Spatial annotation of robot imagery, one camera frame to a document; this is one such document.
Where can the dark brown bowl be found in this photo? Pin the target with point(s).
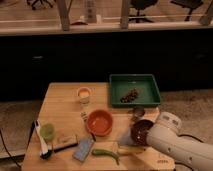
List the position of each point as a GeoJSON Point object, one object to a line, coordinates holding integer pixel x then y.
{"type": "Point", "coordinates": [139, 131]}

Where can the orange bowl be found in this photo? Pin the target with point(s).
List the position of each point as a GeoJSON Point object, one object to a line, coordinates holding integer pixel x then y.
{"type": "Point", "coordinates": [99, 122]}

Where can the green plastic tray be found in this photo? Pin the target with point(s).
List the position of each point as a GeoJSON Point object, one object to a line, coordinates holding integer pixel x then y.
{"type": "Point", "coordinates": [121, 84]}

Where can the small metal cup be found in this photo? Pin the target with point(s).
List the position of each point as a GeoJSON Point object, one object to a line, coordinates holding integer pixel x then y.
{"type": "Point", "coordinates": [138, 113]}

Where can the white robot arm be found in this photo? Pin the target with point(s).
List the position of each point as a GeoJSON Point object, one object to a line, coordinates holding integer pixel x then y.
{"type": "Point", "coordinates": [163, 136]}

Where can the green chili pepper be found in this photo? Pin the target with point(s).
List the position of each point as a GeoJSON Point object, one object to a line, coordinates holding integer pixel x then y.
{"type": "Point", "coordinates": [103, 152]}

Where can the blue sponge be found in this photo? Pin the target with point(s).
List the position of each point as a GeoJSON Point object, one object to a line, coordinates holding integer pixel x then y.
{"type": "Point", "coordinates": [83, 149]}

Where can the green cup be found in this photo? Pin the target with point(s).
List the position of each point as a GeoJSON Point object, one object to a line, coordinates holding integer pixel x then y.
{"type": "Point", "coordinates": [47, 131]}

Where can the orange cup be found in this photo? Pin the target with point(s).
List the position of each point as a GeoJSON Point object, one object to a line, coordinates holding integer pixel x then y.
{"type": "Point", "coordinates": [83, 94]}

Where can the white handled brush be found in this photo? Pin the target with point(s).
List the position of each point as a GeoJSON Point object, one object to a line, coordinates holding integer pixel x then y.
{"type": "Point", "coordinates": [41, 140]}

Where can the black handled tool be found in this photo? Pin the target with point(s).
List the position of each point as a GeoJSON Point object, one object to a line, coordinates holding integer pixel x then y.
{"type": "Point", "coordinates": [52, 149]}

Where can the dark grape bunch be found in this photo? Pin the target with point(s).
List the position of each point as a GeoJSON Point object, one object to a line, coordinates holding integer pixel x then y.
{"type": "Point", "coordinates": [130, 96]}

